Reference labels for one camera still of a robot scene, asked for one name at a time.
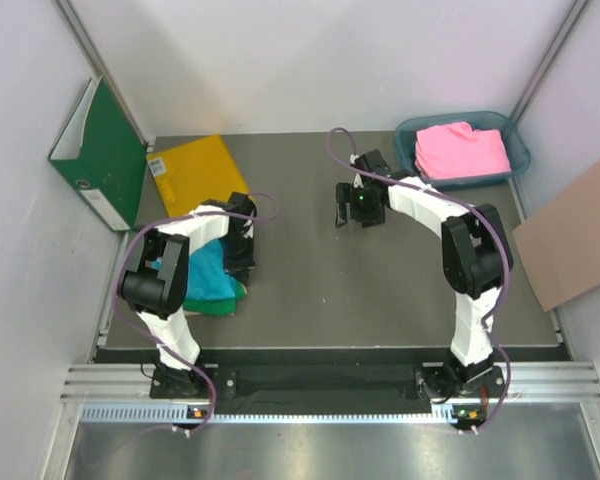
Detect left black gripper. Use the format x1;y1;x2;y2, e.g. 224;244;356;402
217;233;254;286

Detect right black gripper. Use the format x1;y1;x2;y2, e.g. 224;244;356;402
336;182;385;228

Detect teal t shirt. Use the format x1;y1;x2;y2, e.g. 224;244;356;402
149;239;237;303

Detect green t shirt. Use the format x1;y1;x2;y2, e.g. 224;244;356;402
182;279;247;317

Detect beige cardboard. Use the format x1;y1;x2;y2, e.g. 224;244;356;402
184;282;252;318

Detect yellow folder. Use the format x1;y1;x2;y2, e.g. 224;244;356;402
147;135;250;217

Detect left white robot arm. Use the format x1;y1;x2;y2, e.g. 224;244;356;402
116;192;257;398

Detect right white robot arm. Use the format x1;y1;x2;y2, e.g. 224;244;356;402
335;150;511;403

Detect blue plastic bin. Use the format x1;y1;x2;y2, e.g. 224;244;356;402
393;111;531;190

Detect pink t shirt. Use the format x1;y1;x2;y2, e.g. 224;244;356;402
415;122;511;180

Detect brown cardboard sheet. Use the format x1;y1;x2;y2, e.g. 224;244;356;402
513;160;600;311

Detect green ring binder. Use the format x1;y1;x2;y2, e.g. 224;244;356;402
48;78;146;232

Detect grey slotted cable duct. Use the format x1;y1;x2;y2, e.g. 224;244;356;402
81;403;458;425

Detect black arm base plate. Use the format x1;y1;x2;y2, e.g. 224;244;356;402
150;362;504;409

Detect aluminium frame rail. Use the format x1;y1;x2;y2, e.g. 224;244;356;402
61;361;600;403

